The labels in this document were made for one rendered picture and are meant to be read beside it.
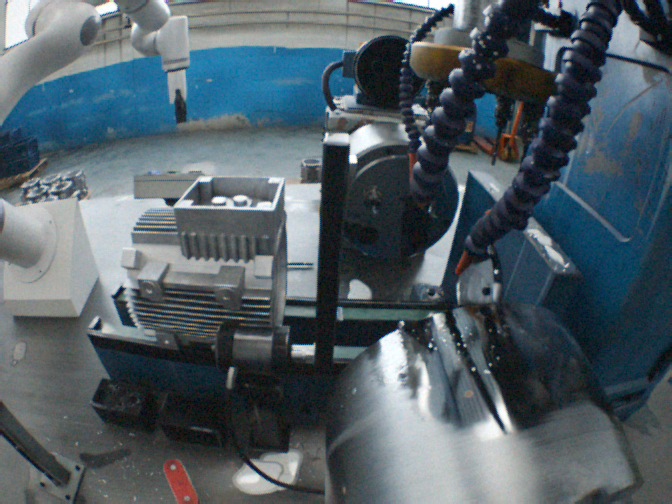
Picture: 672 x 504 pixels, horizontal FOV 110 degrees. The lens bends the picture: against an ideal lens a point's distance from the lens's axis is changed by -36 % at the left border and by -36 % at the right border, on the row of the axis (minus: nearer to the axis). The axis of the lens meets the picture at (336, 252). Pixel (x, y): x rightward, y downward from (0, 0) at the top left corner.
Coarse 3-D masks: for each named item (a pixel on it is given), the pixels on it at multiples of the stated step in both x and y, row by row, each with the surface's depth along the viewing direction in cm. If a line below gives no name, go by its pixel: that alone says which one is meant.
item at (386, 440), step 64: (448, 320) 23; (512, 320) 22; (384, 384) 22; (448, 384) 19; (512, 384) 18; (576, 384) 17; (384, 448) 19; (448, 448) 16; (512, 448) 15; (576, 448) 13
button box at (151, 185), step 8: (136, 176) 65; (144, 176) 65; (152, 176) 66; (160, 176) 66; (168, 176) 66; (176, 176) 66; (184, 176) 66; (192, 176) 66; (136, 184) 66; (144, 184) 66; (152, 184) 66; (160, 184) 66; (168, 184) 66; (176, 184) 66; (184, 184) 66; (192, 184) 66; (136, 192) 66; (144, 192) 66; (152, 192) 66; (160, 192) 66; (168, 192) 66; (176, 192) 66; (184, 192) 66
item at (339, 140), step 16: (336, 144) 25; (336, 160) 25; (352, 160) 26; (336, 176) 26; (352, 176) 27; (336, 192) 27; (320, 208) 28; (336, 208) 27; (320, 224) 28; (336, 224) 28; (320, 240) 29; (336, 240) 29; (320, 256) 30; (336, 256) 30; (320, 272) 31; (336, 272) 31; (320, 288) 32; (336, 288) 32; (320, 304) 33; (336, 304) 33; (320, 320) 34; (336, 320) 34; (320, 336) 35; (320, 352) 36; (320, 368) 37
